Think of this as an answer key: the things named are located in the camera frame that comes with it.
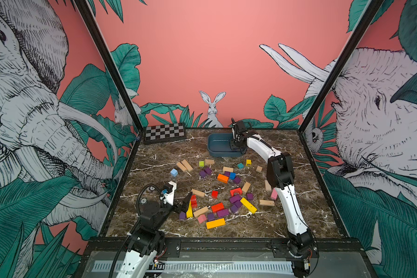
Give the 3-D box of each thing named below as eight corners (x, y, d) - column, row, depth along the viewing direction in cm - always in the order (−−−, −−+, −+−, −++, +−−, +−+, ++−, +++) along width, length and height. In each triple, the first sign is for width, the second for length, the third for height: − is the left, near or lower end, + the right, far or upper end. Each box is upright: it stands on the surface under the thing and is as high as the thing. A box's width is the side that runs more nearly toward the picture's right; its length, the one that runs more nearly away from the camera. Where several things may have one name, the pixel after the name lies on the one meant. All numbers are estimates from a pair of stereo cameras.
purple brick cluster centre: (229, 212, 86) (230, 210, 84) (228, 196, 91) (229, 194, 89) (241, 212, 86) (242, 210, 84) (240, 196, 91) (241, 194, 89)
